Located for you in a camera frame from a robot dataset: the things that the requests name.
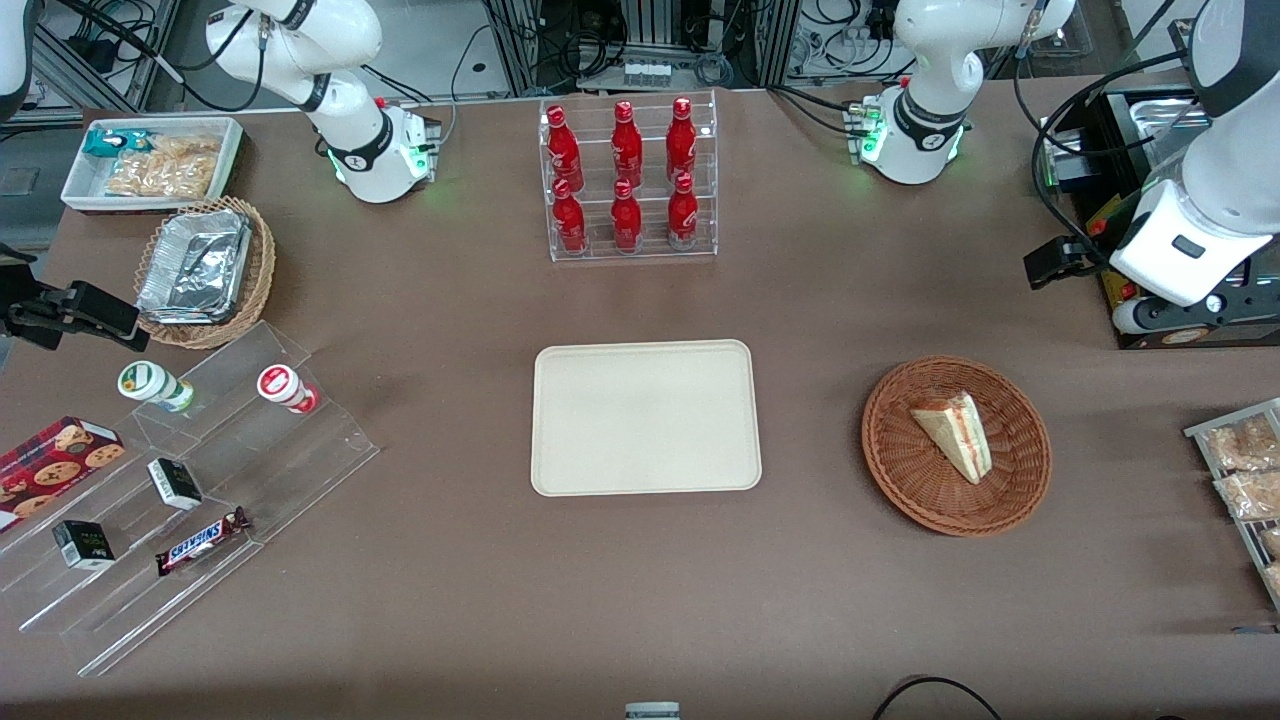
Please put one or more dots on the brown round wicker basket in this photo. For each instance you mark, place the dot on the brown round wicker basket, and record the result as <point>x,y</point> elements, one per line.
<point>900,460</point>

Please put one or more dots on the small black carton box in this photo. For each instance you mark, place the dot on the small black carton box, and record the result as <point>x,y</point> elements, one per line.
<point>83,545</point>
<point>175,483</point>

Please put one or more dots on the beige rectangular tray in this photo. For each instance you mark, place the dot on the beige rectangular tray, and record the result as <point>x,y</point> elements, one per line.
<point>645,420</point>

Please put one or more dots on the clear acrylic bottle rack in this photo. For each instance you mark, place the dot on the clear acrylic bottle rack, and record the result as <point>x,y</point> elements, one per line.
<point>650,245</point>

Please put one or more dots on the triangular sandwich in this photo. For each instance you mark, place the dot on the triangular sandwich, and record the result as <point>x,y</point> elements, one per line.
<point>955,430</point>

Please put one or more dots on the silver device with green light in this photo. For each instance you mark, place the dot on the silver device with green light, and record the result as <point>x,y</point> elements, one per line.
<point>1068,155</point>

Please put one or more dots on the tray of packaged snacks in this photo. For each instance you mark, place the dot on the tray of packaged snacks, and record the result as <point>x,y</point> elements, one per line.
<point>1205,432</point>

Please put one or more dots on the grey white device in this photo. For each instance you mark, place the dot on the grey white device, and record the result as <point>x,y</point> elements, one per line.
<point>652,712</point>

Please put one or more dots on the light oval wicker basket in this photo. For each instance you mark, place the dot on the light oval wicker basket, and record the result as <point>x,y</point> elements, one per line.
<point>262,270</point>

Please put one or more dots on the green lid yogurt cup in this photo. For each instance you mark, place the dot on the green lid yogurt cup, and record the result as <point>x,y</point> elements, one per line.
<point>145,380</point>

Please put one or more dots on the white rectangular bin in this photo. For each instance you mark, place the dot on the white rectangular bin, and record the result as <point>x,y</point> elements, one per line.
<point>80,190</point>

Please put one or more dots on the clear acrylic step stand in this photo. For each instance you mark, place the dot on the clear acrylic step stand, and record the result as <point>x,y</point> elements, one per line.
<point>300,470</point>

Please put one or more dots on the red tartan cookie box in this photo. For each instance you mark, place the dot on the red tartan cookie box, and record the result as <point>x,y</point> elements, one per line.
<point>55,465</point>

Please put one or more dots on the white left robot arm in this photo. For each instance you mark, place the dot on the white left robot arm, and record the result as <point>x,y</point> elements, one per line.
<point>920,130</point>

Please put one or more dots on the Snickers chocolate bar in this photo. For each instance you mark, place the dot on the Snickers chocolate bar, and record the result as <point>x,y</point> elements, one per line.
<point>200,541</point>

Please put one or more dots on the clear bag of pastries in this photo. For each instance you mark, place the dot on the clear bag of pastries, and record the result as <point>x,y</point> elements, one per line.
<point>1250,495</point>
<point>1271,542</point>
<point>1245,445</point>
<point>1273,580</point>

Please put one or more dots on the shiny metal pan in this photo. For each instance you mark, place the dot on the shiny metal pan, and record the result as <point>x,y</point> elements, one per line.
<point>1160,125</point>

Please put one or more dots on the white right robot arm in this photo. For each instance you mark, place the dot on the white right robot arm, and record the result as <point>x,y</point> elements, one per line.
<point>350,140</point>

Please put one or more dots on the silver foil packets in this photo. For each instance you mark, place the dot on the silver foil packets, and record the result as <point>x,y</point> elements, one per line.
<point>195,265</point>

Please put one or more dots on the red lid yogurt cup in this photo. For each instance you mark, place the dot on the red lid yogurt cup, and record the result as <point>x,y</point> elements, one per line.
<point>278,384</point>

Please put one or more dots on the teal snack packet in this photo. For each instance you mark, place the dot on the teal snack packet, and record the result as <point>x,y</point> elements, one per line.
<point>110,143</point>

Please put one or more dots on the red cola bottle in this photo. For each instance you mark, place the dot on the red cola bottle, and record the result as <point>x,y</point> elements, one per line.
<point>570,222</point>
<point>683,215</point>
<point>564,150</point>
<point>626,222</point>
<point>681,145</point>
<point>627,148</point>

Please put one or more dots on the white power strip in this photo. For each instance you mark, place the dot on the white power strip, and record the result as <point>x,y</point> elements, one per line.
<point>645,73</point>

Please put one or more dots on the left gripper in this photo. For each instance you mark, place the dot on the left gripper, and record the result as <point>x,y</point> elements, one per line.
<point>1082,253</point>

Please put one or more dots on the black box machine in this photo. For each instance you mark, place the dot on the black box machine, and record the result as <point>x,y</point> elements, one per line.
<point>1115,130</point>

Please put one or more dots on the clear cracker snack bag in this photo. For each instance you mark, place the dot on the clear cracker snack bag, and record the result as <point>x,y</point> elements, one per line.
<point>165,170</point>

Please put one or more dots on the aluminium profile frame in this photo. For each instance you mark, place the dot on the aluminium profile frame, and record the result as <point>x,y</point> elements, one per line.
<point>150,50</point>
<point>650,20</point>

